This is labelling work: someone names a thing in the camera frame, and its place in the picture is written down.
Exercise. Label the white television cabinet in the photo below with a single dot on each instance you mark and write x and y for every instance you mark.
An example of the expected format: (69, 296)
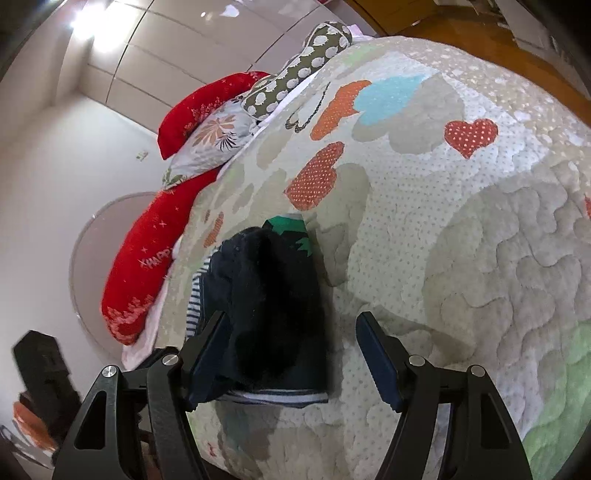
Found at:
(531, 23)

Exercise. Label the heart patterned quilted bedspread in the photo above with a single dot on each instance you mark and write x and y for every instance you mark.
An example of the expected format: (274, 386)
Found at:
(438, 230)

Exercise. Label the red floral pillow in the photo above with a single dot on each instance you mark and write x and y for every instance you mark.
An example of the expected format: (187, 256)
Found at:
(203, 104)

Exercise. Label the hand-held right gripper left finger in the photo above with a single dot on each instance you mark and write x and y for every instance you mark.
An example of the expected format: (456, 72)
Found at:
(207, 369)

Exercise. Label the orange round object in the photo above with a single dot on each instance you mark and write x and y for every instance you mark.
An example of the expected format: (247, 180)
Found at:
(30, 427)

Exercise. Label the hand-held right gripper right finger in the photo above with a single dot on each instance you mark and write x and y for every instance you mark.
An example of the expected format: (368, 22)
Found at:
(376, 360)

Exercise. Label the grey leaf print pillow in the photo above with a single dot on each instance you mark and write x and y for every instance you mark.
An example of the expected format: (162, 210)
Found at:
(207, 138)

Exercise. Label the red star print pillow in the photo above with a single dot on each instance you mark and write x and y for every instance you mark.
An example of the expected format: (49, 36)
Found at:
(147, 258)

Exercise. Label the white glossy wardrobe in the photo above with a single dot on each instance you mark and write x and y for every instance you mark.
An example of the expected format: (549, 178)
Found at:
(194, 41)

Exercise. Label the round white panel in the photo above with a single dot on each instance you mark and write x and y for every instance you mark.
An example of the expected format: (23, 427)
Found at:
(90, 258)

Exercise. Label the navy dinosaur sweater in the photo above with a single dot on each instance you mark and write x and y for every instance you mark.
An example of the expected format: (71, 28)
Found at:
(272, 314)

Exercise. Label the olive hedgehog print bolster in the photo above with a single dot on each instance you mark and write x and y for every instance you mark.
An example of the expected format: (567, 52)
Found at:
(304, 60)

